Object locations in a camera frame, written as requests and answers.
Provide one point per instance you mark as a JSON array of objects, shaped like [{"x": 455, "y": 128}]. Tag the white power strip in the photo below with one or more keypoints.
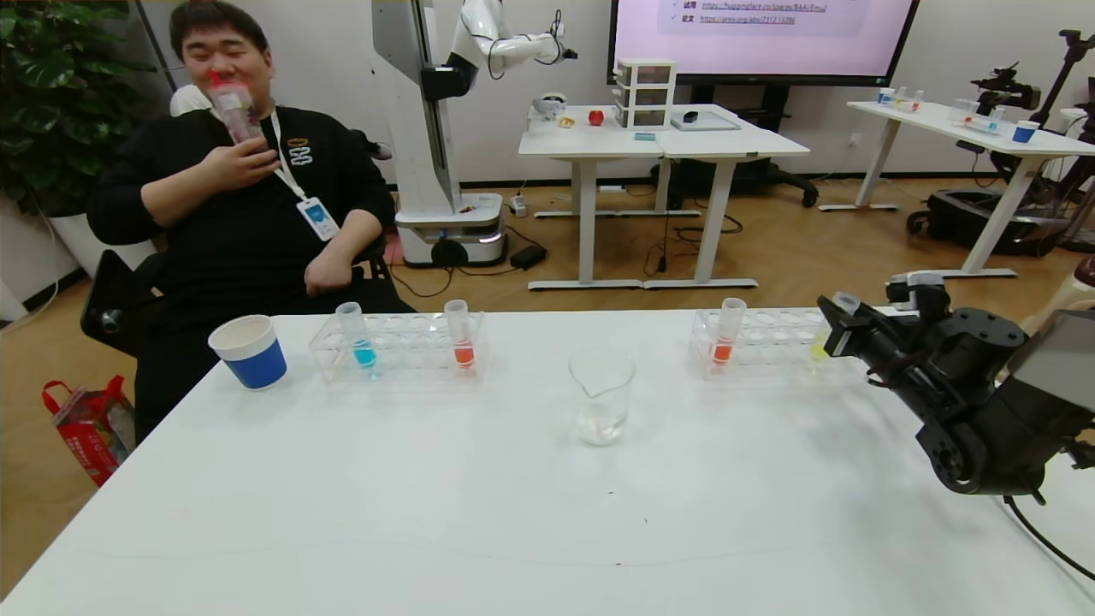
[{"x": 517, "y": 205}]

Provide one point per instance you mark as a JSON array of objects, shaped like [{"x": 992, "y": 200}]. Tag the black power adapter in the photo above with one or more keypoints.
[{"x": 529, "y": 258}]

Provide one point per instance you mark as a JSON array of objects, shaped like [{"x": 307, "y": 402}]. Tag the black screen stand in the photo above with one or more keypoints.
[{"x": 753, "y": 175}]

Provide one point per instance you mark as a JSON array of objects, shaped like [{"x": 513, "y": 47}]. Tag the man in black shirt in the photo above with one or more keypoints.
[{"x": 239, "y": 248}]

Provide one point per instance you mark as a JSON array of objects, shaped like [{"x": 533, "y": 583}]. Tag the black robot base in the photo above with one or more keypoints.
[{"x": 975, "y": 222}]

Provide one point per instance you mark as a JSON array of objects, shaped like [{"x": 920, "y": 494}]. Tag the black office chair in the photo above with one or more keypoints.
[{"x": 120, "y": 295}]

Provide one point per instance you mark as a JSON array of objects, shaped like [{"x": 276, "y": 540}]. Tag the white standing desk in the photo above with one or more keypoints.
[
  {"x": 736, "y": 144},
  {"x": 590, "y": 141}
]

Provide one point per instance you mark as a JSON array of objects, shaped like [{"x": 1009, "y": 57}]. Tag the yellow pigment test tube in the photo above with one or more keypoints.
[{"x": 847, "y": 301}]

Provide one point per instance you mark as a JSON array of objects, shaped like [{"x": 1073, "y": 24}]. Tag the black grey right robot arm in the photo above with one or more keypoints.
[{"x": 992, "y": 428}]

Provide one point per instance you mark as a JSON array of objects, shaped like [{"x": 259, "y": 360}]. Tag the orange pigment test tube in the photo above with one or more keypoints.
[
  {"x": 723, "y": 351},
  {"x": 464, "y": 352}
]

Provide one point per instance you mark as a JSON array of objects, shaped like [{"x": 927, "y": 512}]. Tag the blue pigment test tube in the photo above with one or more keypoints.
[{"x": 365, "y": 352}]

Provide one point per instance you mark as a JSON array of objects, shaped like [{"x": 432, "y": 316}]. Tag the white plant pot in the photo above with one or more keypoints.
[{"x": 77, "y": 239}]

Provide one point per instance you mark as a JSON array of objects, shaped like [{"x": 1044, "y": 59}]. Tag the pink drink cup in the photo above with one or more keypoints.
[{"x": 235, "y": 115}]

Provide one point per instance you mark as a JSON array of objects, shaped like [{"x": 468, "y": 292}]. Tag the clear glass beaker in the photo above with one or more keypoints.
[
  {"x": 601, "y": 419},
  {"x": 961, "y": 113}
]

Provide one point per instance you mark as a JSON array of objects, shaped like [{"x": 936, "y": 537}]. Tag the grey flat tray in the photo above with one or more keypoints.
[{"x": 706, "y": 125}]

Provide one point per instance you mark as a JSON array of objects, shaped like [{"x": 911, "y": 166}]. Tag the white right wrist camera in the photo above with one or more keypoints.
[{"x": 920, "y": 291}]

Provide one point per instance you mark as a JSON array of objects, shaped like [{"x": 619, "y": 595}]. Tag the beige plastic stool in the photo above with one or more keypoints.
[{"x": 1065, "y": 299}]

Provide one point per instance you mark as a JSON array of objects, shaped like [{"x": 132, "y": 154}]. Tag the black tripod stand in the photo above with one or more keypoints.
[{"x": 1074, "y": 43}]

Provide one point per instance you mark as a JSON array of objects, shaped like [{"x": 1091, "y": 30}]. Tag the long white desk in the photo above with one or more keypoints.
[{"x": 941, "y": 124}]

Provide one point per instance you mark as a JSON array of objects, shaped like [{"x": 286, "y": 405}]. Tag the clear acrylic tube rack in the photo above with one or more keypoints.
[
  {"x": 984, "y": 127},
  {"x": 774, "y": 346},
  {"x": 411, "y": 351},
  {"x": 907, "y": 104}
]

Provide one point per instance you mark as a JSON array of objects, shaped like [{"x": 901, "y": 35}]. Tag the white wheeled robot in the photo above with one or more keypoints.
[{"x": 428, "y": 128}]

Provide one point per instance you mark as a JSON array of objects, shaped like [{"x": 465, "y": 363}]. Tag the red shopping bag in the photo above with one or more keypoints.
[{"x": 90, "y": 436}]

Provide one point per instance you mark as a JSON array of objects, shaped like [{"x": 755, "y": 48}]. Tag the large display screen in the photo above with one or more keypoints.
[{"x": 761, "y": 51}]

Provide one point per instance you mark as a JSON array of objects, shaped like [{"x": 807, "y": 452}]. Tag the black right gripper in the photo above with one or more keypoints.
[{"x": 843, "y": 335}]

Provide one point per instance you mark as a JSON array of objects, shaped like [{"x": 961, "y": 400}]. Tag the black distant robot arm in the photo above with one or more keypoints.
[{"x": 1005, "y": 88}]

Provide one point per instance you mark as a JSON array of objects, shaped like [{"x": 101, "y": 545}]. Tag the white drawer organizer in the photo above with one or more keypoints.
[{"x": 646, "y": 94}]

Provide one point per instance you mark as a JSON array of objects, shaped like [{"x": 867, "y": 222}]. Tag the green potted plant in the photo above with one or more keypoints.
[{"x": 51, "y": 85}]

